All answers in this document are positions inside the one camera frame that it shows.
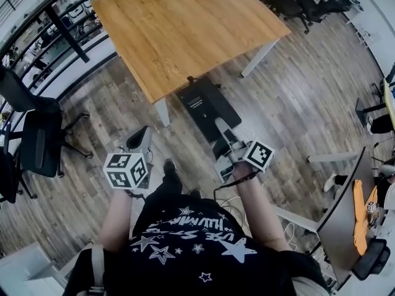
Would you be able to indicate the person's black trousers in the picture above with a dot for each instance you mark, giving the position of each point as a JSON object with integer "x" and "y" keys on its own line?
{"x": 168, "y": 183}

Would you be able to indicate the dark brown handbag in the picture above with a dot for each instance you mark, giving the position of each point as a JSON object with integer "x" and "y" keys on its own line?
{"x": 203, "y": 103}

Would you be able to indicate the white shelf rack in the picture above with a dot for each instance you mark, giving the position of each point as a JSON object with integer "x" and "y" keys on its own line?
{"x": 365, "y": 37}

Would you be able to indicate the person's right hand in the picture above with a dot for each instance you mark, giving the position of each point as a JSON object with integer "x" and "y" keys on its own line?
{"x": 243, "y": 170}

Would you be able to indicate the black star-print shirt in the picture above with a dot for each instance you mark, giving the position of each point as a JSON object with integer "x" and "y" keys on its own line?
{"x": 191, "y": 257}

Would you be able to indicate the person's right forearm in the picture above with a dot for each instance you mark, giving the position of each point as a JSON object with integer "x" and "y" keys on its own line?
{"x": 262, "y": 214}

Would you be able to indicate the person's black shoe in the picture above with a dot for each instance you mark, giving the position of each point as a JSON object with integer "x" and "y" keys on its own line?
{"x": 195, "y": 193}
{"x": 169, "y": 166}

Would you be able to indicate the white desk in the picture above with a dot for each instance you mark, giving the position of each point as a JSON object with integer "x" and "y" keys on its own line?
{"x": 355, "y": 5}

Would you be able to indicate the dark grey desk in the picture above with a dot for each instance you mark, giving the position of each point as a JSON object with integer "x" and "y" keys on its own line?
{"x": 336, "y": 227}

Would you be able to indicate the person's left black shoe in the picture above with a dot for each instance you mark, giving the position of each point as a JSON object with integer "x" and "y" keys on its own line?
{"x": 169, "y": 166}

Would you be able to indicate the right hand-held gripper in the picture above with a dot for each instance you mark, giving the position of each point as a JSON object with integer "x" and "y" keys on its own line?
{"x": 259, "y": 156}

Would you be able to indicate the black office chair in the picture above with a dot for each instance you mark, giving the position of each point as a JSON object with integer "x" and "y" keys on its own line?
{"x": 281, "y": 2}
{"x": 324, "y": 6}
{"x": 40, "y": 143}
{"x": 9, "y": 171}

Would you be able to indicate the yellow table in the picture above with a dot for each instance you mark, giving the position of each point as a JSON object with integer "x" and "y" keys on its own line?
{"x": 389, "y": 100}

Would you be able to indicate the person's right black shoe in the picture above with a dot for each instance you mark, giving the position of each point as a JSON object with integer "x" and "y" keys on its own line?
{"x": 195, "y": 193}

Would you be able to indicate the person's left forearm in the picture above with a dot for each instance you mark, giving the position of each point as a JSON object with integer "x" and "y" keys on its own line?
{"x": 118, "y": 220}

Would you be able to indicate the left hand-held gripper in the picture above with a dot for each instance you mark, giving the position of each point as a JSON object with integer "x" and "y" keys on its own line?
{"x": 125, "y": 171}

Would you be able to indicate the white table leg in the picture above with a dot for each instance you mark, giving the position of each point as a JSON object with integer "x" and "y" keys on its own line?
{"x": 163, "y": 113}
{"x": 258, "y": 57}

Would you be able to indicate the orange cloth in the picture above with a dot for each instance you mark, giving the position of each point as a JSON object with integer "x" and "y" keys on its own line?
{"x": 361, "y": 217}

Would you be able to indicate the wooden table with white legs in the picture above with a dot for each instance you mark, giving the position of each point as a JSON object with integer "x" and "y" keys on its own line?
{"x": 66, "y": 32}

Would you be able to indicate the black pedestal base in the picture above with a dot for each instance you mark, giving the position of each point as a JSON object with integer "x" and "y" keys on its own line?
{"x": 361, "y": 113}

